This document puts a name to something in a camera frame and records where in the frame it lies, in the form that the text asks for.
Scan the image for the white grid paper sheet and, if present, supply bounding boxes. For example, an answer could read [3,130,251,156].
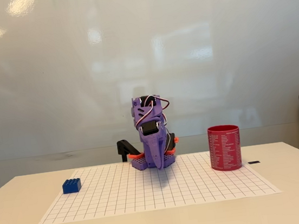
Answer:
[30,144,283,224]

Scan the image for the red cup with white text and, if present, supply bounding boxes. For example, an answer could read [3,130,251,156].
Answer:
[206,123,245,174]

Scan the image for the black clamp with orange knob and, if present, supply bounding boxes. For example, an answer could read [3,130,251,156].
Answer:
[164,131,182,155]

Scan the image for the blue toy brick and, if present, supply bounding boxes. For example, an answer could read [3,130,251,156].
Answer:
[61,177,83,195]

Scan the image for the black clamp with orange foot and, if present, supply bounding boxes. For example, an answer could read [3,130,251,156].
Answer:
[116,136,146,164]

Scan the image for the red white black servo cable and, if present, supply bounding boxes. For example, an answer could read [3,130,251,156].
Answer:
[132,92,174,132]

